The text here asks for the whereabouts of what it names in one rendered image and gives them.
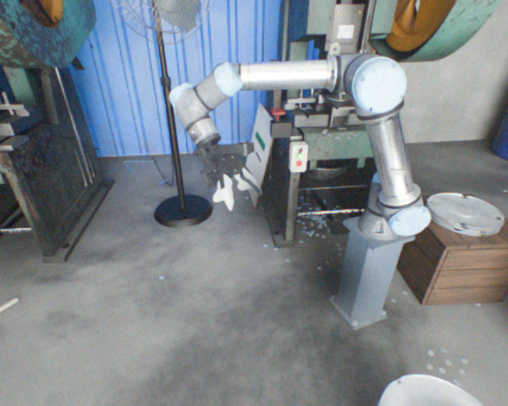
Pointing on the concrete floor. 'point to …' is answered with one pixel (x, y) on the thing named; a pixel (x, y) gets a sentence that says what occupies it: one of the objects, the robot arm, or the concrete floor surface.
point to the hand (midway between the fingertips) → (250, 201)
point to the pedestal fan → (186, 211)
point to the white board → (262, 142)
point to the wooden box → (461, 264)
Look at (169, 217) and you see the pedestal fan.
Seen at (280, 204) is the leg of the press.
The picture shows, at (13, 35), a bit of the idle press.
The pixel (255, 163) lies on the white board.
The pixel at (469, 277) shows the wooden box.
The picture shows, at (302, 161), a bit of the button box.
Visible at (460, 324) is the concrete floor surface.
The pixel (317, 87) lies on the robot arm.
